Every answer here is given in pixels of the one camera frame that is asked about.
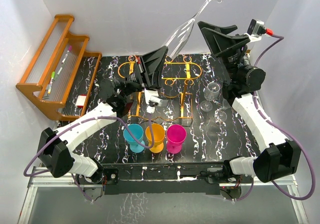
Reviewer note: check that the pink plastic goblet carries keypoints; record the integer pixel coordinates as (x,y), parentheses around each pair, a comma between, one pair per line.
(176,135)

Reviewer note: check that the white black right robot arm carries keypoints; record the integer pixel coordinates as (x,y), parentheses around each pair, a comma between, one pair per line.
(279,155)

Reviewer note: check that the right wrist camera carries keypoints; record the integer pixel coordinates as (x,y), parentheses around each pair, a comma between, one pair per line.
(257,29)

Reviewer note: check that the gold wire glass rack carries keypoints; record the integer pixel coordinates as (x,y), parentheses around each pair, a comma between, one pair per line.
(178,78)

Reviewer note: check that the orange plastic goblet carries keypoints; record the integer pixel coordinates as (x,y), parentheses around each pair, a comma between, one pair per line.
(159,136)

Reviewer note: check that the clear wine glass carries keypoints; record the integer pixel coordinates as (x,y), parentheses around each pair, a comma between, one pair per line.
(211,93)
(180,36)
(220,114)

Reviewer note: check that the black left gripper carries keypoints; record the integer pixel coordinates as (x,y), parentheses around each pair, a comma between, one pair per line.
(151,61)

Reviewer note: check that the purple capped marker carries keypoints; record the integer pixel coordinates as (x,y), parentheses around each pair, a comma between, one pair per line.
(66,55)

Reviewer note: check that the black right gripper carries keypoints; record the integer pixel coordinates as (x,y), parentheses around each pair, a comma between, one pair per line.
(241,41)

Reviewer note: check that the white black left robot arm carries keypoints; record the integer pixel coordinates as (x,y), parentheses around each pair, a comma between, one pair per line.
(56,147)

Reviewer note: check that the green capped marker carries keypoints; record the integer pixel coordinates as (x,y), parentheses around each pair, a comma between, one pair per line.
(51,82)

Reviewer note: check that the small red white box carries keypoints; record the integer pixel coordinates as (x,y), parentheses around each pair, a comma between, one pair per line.
(80,101)

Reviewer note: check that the orange wooden shelf rack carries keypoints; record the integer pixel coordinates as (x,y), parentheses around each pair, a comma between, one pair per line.
(75,77)

